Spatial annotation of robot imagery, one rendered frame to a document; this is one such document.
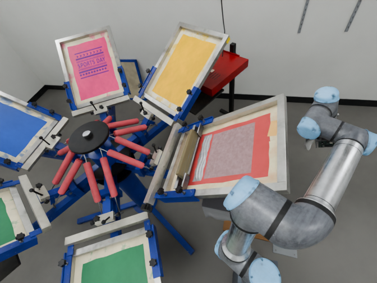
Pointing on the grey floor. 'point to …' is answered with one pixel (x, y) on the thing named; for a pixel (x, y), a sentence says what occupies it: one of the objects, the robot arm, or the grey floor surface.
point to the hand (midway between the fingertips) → (322, 146)
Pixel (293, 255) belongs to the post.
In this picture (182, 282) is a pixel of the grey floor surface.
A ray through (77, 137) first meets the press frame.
